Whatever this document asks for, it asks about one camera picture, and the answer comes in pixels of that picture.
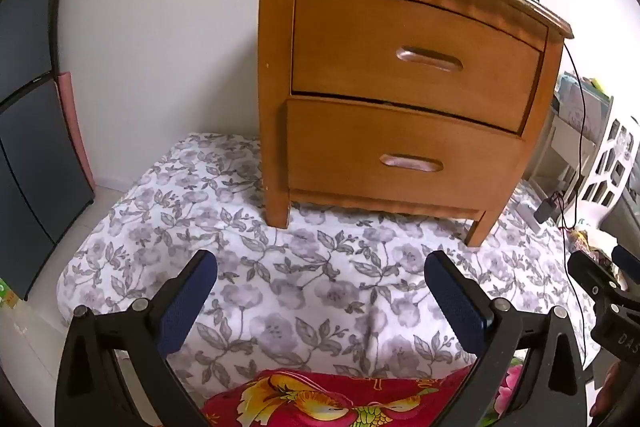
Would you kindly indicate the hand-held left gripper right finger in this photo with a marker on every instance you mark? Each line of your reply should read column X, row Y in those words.
column 457, row 302

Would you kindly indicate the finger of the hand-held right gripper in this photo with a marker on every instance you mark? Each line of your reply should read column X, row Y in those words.
column 590, row 274
column 627, row 257

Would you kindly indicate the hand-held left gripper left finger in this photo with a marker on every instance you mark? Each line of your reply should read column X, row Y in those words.
column 185, row 302

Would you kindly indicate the wooden drawer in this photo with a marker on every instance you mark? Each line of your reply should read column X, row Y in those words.
column 375, row 32
column 350, row 142

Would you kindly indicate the person's right hand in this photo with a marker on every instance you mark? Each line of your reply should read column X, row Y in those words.
column 607, row 389

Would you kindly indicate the black power adapter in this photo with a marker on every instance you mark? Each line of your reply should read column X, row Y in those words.
column 544, row 211

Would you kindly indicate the white power strip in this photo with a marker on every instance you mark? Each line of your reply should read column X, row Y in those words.
column 527, row 213

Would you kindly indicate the white cutout rack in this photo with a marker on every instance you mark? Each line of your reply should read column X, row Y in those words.
column 607, row 157

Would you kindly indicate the white shelf stand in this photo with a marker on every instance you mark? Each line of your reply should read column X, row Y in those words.
column 562, row 137

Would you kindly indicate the grey floral quilt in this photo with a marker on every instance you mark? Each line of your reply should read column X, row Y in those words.
column 325, row 267

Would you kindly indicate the grey paper folder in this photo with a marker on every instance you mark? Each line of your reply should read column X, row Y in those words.
column 595, row 112

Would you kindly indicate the red floral blanket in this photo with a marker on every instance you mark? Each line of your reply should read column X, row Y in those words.
column 300, row 397

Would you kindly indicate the green printed paper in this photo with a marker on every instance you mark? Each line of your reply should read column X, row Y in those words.
column 7, row 294

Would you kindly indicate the pink board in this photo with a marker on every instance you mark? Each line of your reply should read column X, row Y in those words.
column 75, row 132

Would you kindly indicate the dark cabinet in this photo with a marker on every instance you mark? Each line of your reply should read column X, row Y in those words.
column 30, row 157

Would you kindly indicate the wooden nightstand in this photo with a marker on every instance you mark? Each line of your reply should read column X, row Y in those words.
column 272, row 107

